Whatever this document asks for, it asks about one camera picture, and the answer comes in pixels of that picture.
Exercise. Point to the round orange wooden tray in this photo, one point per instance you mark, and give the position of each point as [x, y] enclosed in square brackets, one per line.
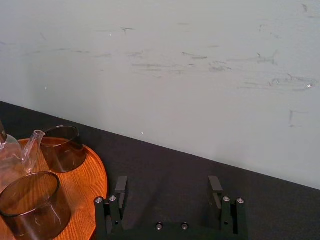
[82, 185]

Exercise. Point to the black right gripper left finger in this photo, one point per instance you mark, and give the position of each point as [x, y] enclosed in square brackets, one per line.
[119, 200]

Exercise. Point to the clear glass teapot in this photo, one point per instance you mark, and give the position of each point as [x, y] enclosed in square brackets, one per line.
[11, 160]

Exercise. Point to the black table cloth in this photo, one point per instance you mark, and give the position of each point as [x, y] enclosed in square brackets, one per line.
[175, 170]

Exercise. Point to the smoky brown glass tumbler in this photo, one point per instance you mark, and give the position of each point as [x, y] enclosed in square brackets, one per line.
[63, 150]
[33, 205]

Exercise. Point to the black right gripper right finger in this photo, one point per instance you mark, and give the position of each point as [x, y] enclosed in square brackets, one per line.
[218, 200]

